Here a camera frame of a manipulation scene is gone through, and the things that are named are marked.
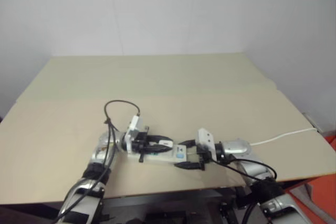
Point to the black frame under table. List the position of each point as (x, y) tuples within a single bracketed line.
[(170, 205)]

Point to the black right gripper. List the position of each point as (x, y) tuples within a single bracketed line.
[(203, 157)]

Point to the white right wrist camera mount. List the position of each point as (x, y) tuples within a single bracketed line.
[(206, 137)]

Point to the white power strip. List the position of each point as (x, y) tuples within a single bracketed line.
[(161, 158)]

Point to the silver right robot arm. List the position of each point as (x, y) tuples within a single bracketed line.
[(237, 147)]

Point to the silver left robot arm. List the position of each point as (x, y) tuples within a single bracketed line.
[(98, 153)]

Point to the grey metal bar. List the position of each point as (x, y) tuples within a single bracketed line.
[(312, 121)]

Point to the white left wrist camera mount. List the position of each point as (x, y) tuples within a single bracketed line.
[(133, 127)]

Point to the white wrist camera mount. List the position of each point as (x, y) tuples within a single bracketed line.
[(206, 137), (133, 127)]

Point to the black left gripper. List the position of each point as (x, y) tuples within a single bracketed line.
[(142, 142)]

